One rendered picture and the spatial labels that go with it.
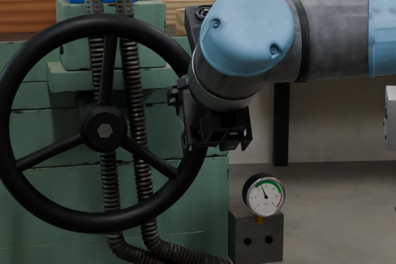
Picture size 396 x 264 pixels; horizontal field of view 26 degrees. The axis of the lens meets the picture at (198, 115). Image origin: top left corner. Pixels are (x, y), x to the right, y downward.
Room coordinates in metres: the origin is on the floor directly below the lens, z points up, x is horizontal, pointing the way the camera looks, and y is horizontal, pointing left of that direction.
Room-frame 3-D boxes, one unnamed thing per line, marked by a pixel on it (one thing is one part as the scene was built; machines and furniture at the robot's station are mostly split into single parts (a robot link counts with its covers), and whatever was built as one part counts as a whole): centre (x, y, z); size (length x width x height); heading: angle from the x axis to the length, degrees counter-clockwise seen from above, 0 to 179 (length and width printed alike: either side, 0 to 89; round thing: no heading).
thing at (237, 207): (1.33, -0.08, 0.58); 0.12 x 0.08 x 0.08; 14
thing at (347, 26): (0.81, -0.14, 0.96); 0.11 x 0.11 x 0.08; 9
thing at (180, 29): (1.31, 0.01, 0.92); 0.04 x 0.04 x 0.04; 64
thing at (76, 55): (1.23, 0.13, 0.91); 0.15 x 0.14 x 0.09; 104
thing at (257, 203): (1.26, -0.10, 0.65); 0.06 x 0.04 x 0.08; 104
